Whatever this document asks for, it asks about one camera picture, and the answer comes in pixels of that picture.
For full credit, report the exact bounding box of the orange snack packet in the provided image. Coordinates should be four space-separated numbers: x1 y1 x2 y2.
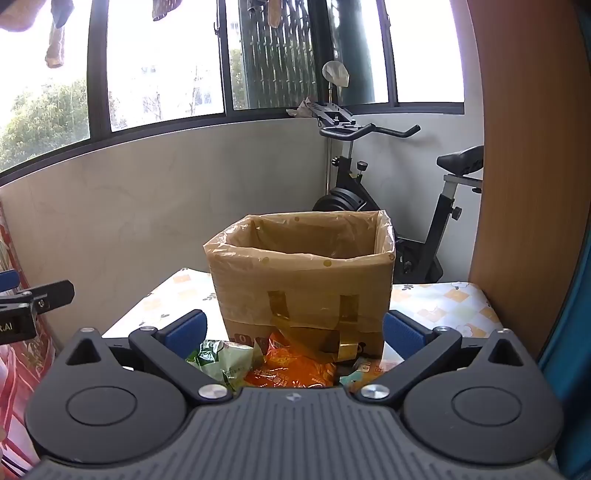
244 331 339 389

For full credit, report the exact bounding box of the blue cloth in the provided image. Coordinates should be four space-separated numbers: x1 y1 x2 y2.
537 247 591 480

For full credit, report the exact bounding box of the hanging dark cloth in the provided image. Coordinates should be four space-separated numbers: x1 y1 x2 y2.
50 0 75 29

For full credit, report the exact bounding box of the hanging tan cloth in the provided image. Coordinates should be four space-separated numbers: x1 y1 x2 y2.
0 0 54 33

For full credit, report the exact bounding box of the checkered floral tablecloth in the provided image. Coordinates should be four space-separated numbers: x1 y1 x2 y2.
102 266 505 372

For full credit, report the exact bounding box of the red striped cloth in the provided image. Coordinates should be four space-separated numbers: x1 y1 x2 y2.
0 202 57 474

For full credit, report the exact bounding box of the crumpled rag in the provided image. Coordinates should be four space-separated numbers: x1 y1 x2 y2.
286 97 325 119

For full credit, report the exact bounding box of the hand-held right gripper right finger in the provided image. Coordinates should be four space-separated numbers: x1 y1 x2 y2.
353 310 539 407

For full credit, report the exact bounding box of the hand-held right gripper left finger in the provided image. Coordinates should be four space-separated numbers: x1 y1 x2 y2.
60 310 234 406

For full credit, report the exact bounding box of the black exercise bike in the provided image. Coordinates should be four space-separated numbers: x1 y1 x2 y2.
311 100 485 285

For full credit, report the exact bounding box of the plastic bag on pole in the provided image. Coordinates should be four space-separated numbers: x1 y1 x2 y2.
322 60 352 89

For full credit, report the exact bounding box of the white pole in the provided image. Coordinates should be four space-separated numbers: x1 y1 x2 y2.
324 85 336 193

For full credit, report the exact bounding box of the wooden board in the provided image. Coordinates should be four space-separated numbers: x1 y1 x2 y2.
468 0 591 361

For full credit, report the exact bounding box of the green snack packet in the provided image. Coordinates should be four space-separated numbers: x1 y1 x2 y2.
185 340 265 394

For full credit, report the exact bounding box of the hanging beige sock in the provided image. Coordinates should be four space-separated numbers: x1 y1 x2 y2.
44 22 68 69

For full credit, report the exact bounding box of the cardboard box with plastic liner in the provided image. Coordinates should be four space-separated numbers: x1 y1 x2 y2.
204 209 397 359

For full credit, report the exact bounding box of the teal and white snack packet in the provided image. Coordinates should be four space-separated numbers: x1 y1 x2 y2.
339 356 403 394

